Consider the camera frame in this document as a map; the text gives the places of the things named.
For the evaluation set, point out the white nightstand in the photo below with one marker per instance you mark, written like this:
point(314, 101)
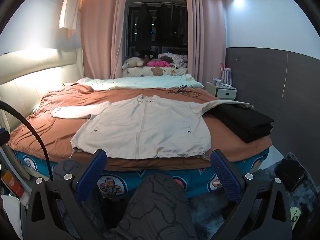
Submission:
point(225, 93)

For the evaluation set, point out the striped paper bag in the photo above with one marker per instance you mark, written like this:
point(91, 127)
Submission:
point(225, 75)

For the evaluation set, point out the white hanging garment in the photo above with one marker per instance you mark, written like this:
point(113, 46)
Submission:
point(68, 12)

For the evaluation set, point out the orange box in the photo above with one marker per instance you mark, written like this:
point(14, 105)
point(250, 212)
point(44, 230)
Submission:
point(12, 182)

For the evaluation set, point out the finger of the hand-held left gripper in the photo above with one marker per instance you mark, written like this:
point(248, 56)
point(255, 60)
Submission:
point(3, 136)

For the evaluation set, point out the yellow green cloth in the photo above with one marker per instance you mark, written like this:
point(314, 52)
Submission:
point(296, 215)

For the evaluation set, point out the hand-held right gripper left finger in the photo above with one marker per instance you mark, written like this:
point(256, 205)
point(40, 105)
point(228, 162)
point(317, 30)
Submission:
point(91, 175)

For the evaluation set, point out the black folded clothes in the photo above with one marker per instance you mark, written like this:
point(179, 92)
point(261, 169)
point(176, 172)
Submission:
point(245, 122)

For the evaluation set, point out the dark cloth pile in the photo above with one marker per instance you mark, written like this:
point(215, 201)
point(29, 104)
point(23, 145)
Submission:
point(290, 173)

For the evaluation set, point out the white power strip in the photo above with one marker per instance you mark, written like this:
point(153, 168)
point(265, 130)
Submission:
point(228, 86)

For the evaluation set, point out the teal printed bed mattress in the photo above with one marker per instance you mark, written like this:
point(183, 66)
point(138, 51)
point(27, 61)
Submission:
point(195, 177)

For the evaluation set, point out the cream zip jacket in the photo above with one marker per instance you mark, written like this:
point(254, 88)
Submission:
point(155, 130)

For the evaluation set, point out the person's patterned grey pants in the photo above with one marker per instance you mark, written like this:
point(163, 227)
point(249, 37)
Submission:
point(152, 205)

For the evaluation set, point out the dark hanging clothes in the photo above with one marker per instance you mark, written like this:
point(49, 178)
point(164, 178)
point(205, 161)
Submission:
point(172, 22)

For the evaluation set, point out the dark plush toy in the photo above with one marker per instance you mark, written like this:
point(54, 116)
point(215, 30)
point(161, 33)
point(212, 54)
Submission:
point(149, 56)

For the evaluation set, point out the blue grey fluffy rug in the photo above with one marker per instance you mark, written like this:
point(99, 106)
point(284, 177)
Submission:
point(212, 217)

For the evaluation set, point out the brown blanket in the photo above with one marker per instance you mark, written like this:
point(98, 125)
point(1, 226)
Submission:
point(50, 130)

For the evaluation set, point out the floral patterned cloth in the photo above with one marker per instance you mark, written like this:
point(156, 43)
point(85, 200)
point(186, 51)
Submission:
point(178, 60)

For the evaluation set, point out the pale green blanket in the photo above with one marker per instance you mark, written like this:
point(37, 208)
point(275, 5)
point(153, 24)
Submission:
point(140, 82)

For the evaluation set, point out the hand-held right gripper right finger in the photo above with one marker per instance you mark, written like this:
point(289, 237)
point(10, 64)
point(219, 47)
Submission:
point(225, 177)

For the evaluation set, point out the white plush toy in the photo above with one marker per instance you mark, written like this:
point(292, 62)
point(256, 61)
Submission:
point(132, 62)

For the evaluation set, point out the pink cloth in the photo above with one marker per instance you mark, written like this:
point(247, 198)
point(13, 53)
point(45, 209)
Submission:
point(157, 63)

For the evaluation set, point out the dark hanging coat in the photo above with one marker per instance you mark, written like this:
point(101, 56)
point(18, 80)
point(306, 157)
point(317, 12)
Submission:
point(144, 27)

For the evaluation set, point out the pink curtain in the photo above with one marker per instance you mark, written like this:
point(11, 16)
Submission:
point(100, 42)
point(207, 42)

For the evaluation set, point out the cream padded headboard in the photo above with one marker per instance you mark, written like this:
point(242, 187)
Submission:
point(25, 90)

